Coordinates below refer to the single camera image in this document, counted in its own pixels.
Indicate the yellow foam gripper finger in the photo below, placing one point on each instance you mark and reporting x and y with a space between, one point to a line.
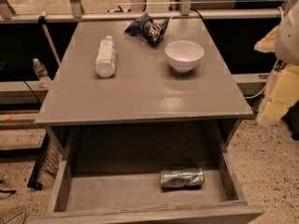
281 93
267 44

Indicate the silver redbull can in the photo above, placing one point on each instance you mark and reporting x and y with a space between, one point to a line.
182 178

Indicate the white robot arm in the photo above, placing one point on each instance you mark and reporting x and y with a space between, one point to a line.
287 43

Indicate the open grey drawer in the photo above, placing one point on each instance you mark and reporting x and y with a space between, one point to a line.
112 175

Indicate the white bowl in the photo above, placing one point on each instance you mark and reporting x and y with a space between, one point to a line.
183 55

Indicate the blue chip bag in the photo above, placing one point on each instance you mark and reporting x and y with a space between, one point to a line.
145 28

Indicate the grey wooden cabinet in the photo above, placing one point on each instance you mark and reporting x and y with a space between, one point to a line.
145 89

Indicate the white plastic bottle lying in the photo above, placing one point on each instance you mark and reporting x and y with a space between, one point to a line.
105 62

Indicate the wooden stick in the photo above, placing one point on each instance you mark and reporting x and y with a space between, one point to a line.
42 21

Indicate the small clear water bottle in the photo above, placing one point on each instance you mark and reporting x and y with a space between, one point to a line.
42 73

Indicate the metal rail frame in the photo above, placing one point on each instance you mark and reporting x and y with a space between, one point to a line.
96 10

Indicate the black wire basket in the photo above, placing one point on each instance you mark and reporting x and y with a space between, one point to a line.
47 160

